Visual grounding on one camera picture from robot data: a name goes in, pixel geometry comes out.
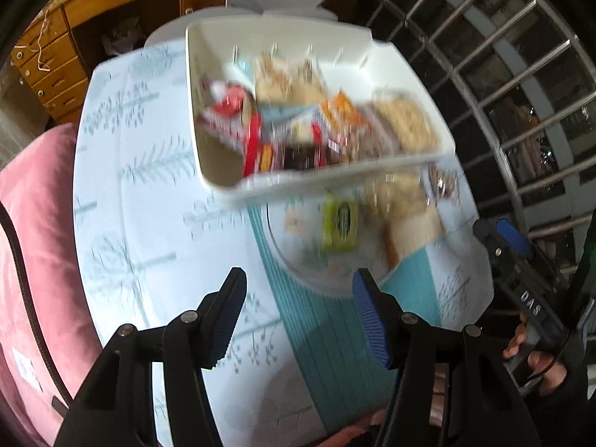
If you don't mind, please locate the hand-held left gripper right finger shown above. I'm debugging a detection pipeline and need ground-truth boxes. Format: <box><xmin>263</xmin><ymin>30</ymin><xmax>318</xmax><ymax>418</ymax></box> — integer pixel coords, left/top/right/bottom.
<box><xmin>351</xmin><ymin>267</ymin><xmax>543</xmax><ymax>447</ymax></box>

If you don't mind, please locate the green snack packet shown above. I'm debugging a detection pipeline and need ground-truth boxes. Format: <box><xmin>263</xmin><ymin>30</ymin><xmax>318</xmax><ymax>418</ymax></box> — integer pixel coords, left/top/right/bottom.
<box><xmin>320</xmin><ymin>194</ymin><xmax>360</xmax><ymax>252</ymax></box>

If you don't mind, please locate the teal striped placemat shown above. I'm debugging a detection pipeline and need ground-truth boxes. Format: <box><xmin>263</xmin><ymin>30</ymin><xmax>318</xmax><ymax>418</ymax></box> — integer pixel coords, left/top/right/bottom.
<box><xmin>247</xmin><ymin>200</ymin><xmax>448</xmax><ymax>434</ymax></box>

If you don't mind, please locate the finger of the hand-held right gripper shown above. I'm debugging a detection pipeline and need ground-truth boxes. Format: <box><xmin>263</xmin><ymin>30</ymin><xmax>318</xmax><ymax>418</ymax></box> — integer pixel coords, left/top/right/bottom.
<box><xmin>496</xmin><ymin>218</ymin><xmax>534</xmax><ymax>259</ymax></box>
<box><xmin>472</xmin><ymin>220</ymin><xmax>503</xmax><ymax>262</ymax></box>

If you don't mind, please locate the person's right forearm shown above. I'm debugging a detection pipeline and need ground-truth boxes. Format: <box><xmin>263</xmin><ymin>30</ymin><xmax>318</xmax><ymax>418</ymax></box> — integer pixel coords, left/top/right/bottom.
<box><xmin>531</xmin><ymin>358</ymin><xmax>596</xmax><ymax>447</ymax></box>

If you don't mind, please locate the pink sofa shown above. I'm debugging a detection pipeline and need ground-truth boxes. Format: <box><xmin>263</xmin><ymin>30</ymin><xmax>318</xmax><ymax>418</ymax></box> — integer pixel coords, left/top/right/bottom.
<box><xmin>0</xmin><ymin>123</ymin><xmax>122</xmax><ymax>447</ymax></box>

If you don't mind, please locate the person's right hand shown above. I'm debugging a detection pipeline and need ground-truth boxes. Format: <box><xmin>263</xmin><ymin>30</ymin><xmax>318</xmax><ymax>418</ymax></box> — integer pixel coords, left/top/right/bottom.
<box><xmin>503</xmin><ymin>312</ymin><xmax>571</xmax><ymax>395</ymax></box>

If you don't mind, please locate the tree-print white tablecloth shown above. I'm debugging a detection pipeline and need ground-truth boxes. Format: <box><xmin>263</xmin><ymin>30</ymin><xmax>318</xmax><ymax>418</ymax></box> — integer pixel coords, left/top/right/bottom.
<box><xmin>72</xmin><ymin>39</ymin><xmax>494</xmax><ymax>447</ymax></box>

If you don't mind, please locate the thick black cable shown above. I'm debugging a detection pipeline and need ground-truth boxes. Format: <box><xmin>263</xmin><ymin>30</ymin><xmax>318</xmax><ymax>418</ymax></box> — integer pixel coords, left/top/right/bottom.
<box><xmin>0</xmin><ymin>205</ymin><xmax>70</xmax><ymax>415</ymax></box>

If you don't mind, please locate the white plastic bin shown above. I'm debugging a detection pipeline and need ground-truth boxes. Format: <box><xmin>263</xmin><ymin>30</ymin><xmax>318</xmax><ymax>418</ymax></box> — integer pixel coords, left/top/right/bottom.
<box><xmin>184</xmin><ymin>18</ymin><xmax>457</xmax><ymax>208</ymax></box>

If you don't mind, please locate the clear glass plate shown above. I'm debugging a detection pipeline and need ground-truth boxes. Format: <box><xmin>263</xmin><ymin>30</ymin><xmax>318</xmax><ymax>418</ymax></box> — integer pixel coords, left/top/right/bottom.
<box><xmin>265</xmin><ymin>181</ymin><xmax>448</xmax><ymax>296</ymax></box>

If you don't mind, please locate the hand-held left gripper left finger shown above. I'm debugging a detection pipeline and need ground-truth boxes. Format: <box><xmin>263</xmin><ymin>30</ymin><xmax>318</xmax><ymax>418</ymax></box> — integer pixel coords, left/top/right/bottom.
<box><xmin>55</xmin><ymin>267</ymin><xmax>248</xmax><ymax>447</ymax></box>

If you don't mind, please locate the pile of snack packets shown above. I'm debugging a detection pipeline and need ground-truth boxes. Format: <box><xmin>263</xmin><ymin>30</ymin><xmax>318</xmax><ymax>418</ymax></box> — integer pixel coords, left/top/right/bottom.
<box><xmin>196</xmin><ymin>51</ymin><xmax>441</xmax><ymax>178</ymax></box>

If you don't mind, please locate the clear tan bread packet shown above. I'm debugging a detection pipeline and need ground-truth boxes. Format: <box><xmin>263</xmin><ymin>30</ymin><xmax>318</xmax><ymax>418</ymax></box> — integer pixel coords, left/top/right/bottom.
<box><xmin>365</xmin><ymin>172</ymin><xmax>445</xmax><ymax>266</ymax></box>

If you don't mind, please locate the wooden drawer cabinet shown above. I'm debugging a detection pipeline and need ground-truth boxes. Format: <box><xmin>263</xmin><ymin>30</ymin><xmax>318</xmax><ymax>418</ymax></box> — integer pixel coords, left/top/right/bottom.
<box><xmin>9</xmin><ymin>0</ymin><xmax>234</xmax><ymax>124</ymax></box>

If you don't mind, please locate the metal window grille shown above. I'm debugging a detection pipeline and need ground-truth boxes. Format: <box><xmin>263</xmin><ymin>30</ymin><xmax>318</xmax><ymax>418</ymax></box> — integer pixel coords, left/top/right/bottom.
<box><xmin>321</xmin><ymin>0</ymin><xmax>596</xmax><ymax>289</ymax></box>

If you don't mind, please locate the chocolate cookie packet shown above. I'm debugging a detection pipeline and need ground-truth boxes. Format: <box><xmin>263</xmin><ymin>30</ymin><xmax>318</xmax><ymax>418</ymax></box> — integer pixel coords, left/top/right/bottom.
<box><xmin>426</xmin><ymin>163</ymin><xmax>462</xmax><ymax>206</ymax></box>

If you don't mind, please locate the pale pink striped cloth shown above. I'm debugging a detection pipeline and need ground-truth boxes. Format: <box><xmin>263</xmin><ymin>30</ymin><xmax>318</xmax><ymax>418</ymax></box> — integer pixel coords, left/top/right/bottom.
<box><xmin>427</xmin><ymin>362</ymin><xmax>451</xmax><ymax>429</ymax></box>

